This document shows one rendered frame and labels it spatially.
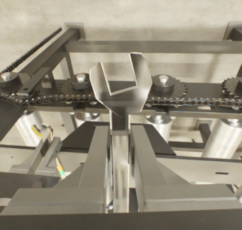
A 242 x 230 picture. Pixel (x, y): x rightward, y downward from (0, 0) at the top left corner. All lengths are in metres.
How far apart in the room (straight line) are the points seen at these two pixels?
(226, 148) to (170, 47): 0.64
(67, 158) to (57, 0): 1.26
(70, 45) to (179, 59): 0.86
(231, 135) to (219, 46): 0.60
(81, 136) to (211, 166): 0.36
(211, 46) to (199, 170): 0.87
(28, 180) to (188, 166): 0.33
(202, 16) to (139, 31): 0.45
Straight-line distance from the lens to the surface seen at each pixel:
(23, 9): 1.68
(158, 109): 0.66
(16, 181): 0.39
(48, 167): 0.39
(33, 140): 0.94
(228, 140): 0.83
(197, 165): 0.45
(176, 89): 0.65
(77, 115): 0.77
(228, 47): 1.25
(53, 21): 1.59
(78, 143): 0.55
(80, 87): 0.64
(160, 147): 0.52
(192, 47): 1.18
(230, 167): 0.48
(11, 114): 0.72
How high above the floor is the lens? 1.41
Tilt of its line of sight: 50 degrees down
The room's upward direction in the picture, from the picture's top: 171 degrees counter-clockwise
